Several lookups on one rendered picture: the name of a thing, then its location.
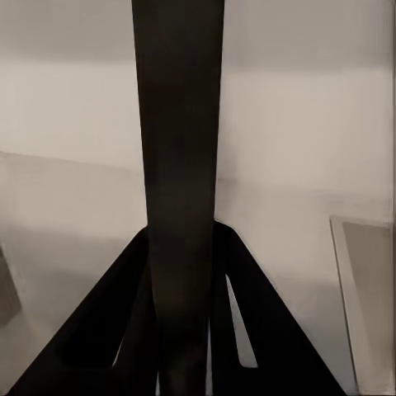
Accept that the poster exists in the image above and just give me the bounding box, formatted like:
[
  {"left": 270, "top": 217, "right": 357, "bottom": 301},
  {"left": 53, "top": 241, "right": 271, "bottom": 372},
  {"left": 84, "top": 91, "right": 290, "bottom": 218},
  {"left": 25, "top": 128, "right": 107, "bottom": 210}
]
[{"left": 132, "top": 0, "right": 224, "bottom": 396}]

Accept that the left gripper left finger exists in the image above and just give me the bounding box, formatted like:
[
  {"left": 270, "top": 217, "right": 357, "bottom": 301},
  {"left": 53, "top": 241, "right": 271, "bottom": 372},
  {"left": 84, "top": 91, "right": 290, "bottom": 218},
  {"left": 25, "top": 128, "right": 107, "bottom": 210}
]
[{"left": 5, "top": 226, "right": 158, "bottom": 396}]

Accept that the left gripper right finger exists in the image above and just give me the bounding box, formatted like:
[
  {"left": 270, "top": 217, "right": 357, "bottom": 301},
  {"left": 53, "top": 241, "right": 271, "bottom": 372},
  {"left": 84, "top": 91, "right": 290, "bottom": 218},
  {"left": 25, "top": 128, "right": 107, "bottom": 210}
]
[{"left": 209, "top": 221, "right": 346, "bottom": 396}]

